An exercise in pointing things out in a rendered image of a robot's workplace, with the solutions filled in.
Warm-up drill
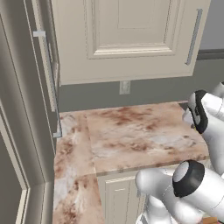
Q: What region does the grey fridge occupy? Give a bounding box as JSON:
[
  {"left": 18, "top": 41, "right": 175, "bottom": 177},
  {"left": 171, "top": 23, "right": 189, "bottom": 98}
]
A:
[{"left": 0, "top": 0, "right": 63, "bottom": 224}]

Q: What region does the white wall socket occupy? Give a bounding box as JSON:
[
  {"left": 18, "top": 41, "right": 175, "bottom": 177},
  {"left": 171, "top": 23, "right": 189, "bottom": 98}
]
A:
[{"left": 119, "top": 80, "right": 131, "bottom": 95}]

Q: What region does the silver fridge door handle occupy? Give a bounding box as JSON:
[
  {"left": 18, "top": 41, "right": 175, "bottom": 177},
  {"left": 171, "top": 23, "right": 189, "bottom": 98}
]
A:
[{"left": 32, "top": 30, "right": 63, "bottom": 139}]

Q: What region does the cream wall cupboard door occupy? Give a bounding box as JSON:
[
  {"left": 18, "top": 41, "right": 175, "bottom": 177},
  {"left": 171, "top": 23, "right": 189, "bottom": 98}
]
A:
[{"left": 51, "top": 0, "right": 212, "bottom": 86}]

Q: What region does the silver cupboard door handle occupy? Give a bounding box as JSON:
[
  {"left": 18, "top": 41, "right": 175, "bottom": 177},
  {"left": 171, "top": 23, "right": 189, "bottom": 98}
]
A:
[{"left": 185, "top": 8, "right": 204, "bottom": 67}]

